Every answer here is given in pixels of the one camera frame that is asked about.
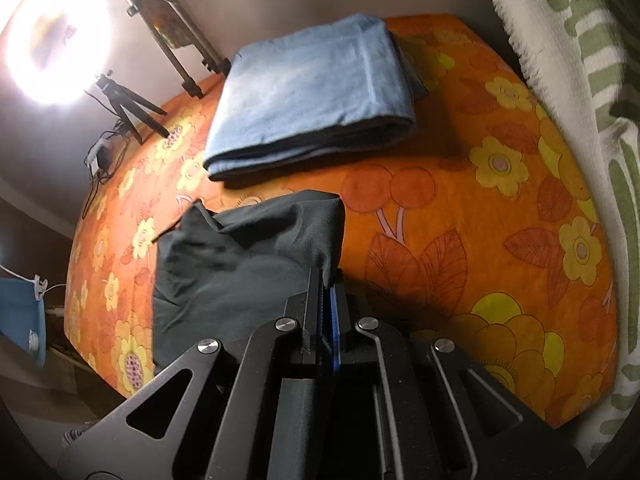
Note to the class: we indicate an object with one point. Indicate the black pants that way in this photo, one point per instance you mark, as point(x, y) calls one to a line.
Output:
point(240, 270)

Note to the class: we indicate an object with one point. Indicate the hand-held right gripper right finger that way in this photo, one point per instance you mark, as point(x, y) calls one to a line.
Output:
point(334, 335)

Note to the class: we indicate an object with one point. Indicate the blue chair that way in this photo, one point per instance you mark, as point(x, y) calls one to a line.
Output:
point(20, 310)

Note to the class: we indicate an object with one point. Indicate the folded blue cloth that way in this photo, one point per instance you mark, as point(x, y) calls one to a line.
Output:
point(310, 90)

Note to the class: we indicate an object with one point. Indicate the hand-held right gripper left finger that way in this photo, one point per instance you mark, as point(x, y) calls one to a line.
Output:
point(312, 320)

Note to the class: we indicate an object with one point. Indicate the green white striped blanket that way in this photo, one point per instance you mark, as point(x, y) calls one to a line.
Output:
point(560, 35)

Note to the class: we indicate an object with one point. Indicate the white power strip with adapters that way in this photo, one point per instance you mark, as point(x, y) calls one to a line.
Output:
point(95, 187)

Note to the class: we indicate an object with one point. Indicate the black charger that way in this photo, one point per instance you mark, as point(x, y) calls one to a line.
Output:
point(105, 157)

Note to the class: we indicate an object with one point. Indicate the small black tripod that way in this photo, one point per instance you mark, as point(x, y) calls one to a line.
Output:
point(117, 97)

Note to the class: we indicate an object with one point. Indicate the white clip lamp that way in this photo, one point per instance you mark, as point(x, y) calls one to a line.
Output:
point(37, 287)

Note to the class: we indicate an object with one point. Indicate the tall folded tripod stand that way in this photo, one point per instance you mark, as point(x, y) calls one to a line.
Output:
point(175, 60)

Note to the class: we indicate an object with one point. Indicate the orange floral bed sheet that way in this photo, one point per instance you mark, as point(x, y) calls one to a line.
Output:
point(450, 200)

